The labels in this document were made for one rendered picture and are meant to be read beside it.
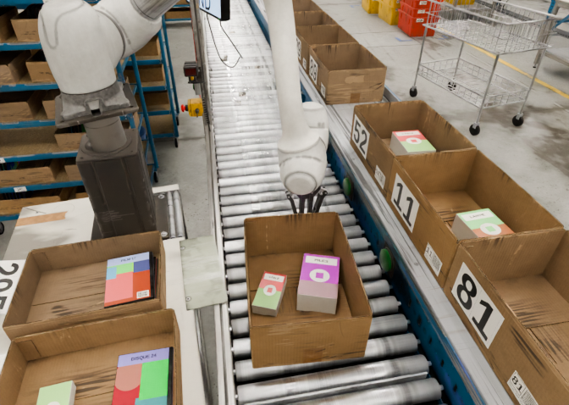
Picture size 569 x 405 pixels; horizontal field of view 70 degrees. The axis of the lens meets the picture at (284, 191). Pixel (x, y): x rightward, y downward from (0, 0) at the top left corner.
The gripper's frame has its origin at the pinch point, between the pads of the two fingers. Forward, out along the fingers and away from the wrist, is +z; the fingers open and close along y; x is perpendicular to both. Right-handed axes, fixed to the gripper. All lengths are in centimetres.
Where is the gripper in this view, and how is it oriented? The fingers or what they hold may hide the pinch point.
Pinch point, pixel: (305, 224)
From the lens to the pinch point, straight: 130.8
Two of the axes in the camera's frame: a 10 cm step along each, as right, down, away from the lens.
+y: -9.8, 1.0, -1.5
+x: 1.8, 5.8, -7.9
